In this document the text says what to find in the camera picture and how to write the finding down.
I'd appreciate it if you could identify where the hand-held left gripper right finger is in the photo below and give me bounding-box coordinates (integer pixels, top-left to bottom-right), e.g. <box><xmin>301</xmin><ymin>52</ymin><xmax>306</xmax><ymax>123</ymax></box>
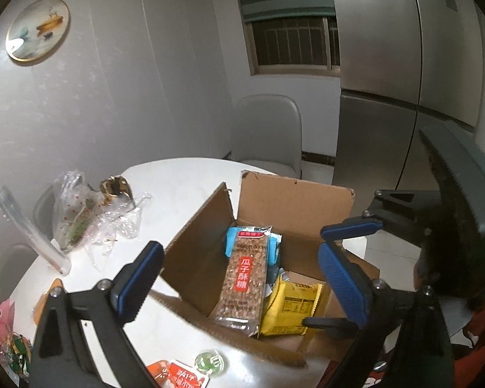
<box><xmin>318</xmin><ymin>242</ymin><xmax>455</xmax><ymax>388</ymax></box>

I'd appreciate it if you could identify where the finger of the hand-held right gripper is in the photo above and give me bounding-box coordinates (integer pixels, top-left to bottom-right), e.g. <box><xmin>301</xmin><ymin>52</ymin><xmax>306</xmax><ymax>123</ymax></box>
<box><xmin>320</xmin><ymin>210</ymin><xmax>389</xmax><ymax>242</ymax></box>
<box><xmin>302</xmin><ymin>316</ymin><xmax>362</xmax><ymax>329</ymax></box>

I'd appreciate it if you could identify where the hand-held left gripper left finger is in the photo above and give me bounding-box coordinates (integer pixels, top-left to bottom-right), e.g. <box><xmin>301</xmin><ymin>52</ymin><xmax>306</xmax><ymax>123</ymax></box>
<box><xmin>30</xmin><ymin>240</ymin><xmax>165</xmax><ymax>388</ymax></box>

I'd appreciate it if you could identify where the yellow snack packet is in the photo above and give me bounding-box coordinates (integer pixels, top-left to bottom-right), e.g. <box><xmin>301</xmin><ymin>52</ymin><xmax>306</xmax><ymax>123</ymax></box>
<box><xmin>261</xmin><ymin>275</ymin><xmax>323</xmax><ymax>337</ymax></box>

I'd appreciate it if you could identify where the brown cardboard box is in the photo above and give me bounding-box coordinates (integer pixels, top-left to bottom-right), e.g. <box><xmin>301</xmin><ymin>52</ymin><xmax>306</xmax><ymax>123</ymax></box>
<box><xmin>147</xmin><ymin>170</ymin><xmax>381</xmax><ymax>368</ymax></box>

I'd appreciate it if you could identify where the blue snack packet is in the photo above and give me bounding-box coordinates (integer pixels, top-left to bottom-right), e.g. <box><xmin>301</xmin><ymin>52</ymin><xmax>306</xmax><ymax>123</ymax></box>
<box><xmin>225</xmin><ymin>226</ymin><xmax>283</xmax><ymax>284</ymax></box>

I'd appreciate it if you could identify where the clear seed brittle packet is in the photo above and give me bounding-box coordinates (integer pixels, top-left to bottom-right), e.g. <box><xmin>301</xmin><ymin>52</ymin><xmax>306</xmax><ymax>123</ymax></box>
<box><xmin>208</xmin><ymin>226</ymin><xmax>273</xmax><ymax>336</ymax></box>

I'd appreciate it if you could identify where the orange red snack packet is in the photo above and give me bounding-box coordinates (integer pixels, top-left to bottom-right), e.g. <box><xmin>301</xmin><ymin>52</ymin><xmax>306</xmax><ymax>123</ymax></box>
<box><xmin>145</xmin><ymin>360</ymin><xmax>170</xmax><ymax>388</ymax></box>
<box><xmin>166</xmin><ymin>361</ymin><xmax>209</xmax><ymax>388</ymax></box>

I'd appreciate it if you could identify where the clear plastic bag with food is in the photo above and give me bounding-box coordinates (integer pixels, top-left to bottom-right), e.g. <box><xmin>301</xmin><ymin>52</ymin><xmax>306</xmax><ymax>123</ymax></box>
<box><xmin>50</xmin><ymin>170</ymin><xmax>152</xmax><ymax>269</ymax></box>

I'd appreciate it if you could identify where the crumpled gold wrapper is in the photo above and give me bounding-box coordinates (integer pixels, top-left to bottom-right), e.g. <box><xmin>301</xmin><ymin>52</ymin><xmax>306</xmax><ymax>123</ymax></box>
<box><xmin>100</xmin><ymin>176</ymin><xmax>134</xmax><ymax>207</ymax></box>

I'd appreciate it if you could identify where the green jelly cup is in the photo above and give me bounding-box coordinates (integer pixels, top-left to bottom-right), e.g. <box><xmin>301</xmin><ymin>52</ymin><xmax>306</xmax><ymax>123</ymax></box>
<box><xmin>195</xmin><ymin>350</ymin><xmax>227</xmax><ymax>376</ymax></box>

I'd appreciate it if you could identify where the grey chair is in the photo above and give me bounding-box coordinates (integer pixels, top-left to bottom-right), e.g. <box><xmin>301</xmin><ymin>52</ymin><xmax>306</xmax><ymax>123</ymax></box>
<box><xmin>0</xmin><ymin>244</ymin><xmax>39</xmax><ymax>304</ymax></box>
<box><xmin>32</xmin><ymin>186</ymin><xmax>59</xmax><ymax>243</ymax></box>
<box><xmin>230</xmin><ymin>95</ymin><xmax>302</xmax><ymax>178</ymax></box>

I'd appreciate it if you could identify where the green gold snack packet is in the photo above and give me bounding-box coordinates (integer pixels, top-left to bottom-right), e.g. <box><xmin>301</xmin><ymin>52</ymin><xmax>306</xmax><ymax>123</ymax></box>
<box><xmin>0</xmin><ymin>331</ymin><xmax>33</xmax><ymax>376</ymax></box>

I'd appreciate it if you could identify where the silver refrigerator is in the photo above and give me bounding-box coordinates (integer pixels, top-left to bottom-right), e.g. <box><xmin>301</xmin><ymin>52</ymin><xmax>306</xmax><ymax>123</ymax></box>
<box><xmin>327</xmin><ymin>0</ymin><xmax>485</xmax><ymax>195</ymax></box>

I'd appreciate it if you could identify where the window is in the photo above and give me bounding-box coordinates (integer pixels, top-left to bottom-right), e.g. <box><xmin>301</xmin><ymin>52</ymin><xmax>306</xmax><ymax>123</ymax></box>
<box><xmin>244</xmin><ymin>16</ymin><xmax>341</xmax><ymax>77</ymax></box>

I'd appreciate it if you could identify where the medium round wall picture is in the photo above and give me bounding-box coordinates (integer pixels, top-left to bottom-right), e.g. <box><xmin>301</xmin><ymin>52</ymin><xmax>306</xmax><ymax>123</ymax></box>
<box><xmin>6</xmin><ymin>0</ymin><xmax>70</xmax><ymax>65</ymax></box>

